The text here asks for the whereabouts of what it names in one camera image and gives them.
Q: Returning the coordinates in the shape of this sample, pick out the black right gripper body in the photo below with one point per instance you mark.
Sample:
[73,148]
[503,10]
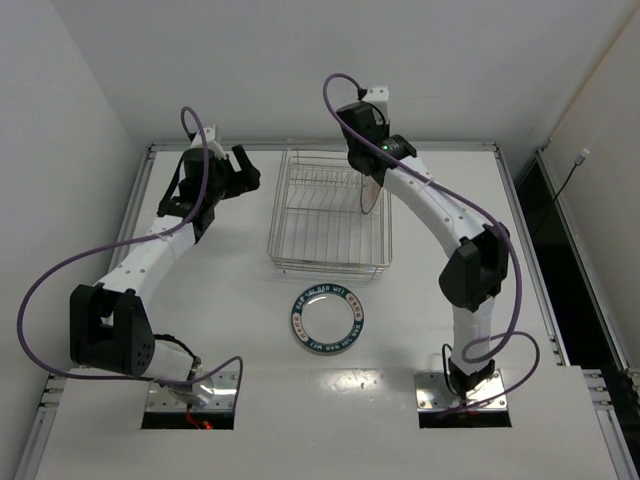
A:
[364,163]

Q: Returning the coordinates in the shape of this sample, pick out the orange sunburst plate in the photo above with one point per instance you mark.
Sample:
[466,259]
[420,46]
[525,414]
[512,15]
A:
[369,193]

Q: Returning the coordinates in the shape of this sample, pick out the teal rimmed text plate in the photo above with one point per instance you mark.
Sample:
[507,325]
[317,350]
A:
[327,319]

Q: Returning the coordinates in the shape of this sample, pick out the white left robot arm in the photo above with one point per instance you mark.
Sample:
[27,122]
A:
[109,327]

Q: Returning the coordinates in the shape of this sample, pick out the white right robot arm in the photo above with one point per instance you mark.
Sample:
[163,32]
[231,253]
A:
[477,256]

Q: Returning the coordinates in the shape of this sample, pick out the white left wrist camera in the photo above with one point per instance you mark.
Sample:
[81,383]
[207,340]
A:
[210,141]

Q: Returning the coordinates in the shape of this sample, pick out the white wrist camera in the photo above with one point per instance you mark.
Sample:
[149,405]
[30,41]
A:
[379,97]
[210,141]

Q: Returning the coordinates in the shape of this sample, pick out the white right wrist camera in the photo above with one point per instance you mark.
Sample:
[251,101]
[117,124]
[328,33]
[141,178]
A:
[379,97]

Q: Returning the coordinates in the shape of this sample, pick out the silver wire dish rack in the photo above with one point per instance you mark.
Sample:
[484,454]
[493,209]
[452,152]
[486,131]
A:
[316,224]

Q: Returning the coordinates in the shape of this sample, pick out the aluminium table frame rail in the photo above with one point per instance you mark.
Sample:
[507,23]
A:
[589,342]

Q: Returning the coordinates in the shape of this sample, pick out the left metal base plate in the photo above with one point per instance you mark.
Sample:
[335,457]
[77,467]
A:
[216,394]

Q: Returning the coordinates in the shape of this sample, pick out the metal base plate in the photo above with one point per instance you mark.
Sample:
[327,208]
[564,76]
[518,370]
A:
[216,394]
[433,396]

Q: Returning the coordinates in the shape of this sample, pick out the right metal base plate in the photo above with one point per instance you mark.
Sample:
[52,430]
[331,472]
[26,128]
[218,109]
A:
[433,396]

